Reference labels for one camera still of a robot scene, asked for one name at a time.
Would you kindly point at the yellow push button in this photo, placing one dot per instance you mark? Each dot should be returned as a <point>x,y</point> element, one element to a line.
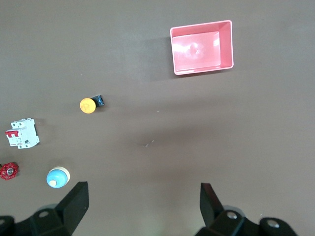
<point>87,105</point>

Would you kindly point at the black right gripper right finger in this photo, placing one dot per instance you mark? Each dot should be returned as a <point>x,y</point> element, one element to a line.
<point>221,221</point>

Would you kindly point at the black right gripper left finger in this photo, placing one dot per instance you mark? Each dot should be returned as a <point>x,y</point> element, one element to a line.
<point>61,214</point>

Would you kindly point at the blue round bell button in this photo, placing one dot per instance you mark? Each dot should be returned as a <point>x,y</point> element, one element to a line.
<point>57,177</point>

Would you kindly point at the white circuit breaker red switch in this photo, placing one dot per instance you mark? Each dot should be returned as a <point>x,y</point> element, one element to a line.
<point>23,134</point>

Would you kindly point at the pink plastic bin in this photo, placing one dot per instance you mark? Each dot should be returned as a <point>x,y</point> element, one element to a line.
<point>197,49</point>

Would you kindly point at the brass valve red handwheel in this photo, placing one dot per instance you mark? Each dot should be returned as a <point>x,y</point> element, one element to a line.
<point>9,171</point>

